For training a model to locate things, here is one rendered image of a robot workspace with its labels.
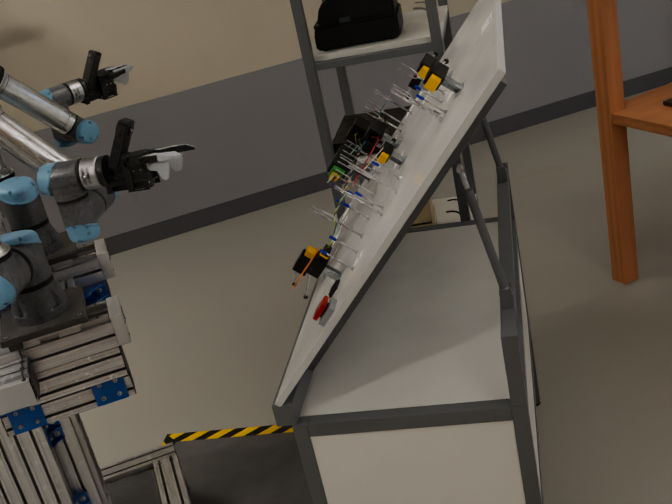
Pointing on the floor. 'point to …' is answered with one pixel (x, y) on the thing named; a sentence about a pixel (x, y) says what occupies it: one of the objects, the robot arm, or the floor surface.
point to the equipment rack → (436, 19)
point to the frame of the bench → (433, 414)
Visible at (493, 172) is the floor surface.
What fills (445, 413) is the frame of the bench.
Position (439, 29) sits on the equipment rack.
